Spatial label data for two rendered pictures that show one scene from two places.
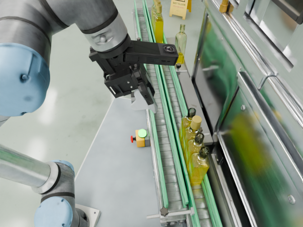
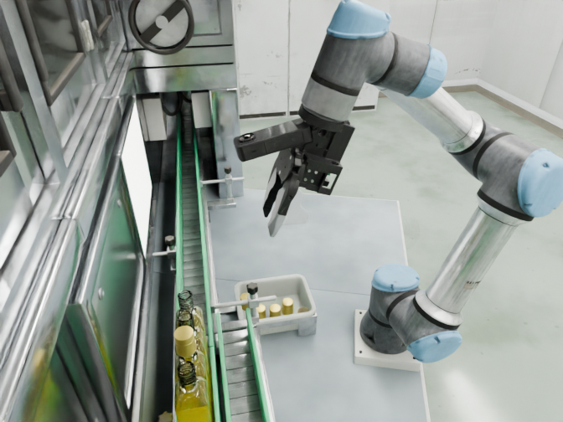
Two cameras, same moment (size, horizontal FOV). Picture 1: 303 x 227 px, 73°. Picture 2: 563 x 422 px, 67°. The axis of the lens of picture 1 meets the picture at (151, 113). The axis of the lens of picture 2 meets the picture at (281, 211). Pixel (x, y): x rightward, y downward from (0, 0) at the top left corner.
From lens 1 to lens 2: 0.96 m
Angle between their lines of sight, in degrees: 95
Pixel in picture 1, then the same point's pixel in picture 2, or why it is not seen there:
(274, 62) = (54, 211)
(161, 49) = (257, 135)
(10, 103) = not seen: hidden behind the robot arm
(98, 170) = not seen: outside the picture
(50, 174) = (426, 296)
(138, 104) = not seen: hidden behind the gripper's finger
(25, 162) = (451, 261)
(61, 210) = (386, 278)
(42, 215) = (406, 272)
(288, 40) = (24, 186)
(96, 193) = (374, 388)
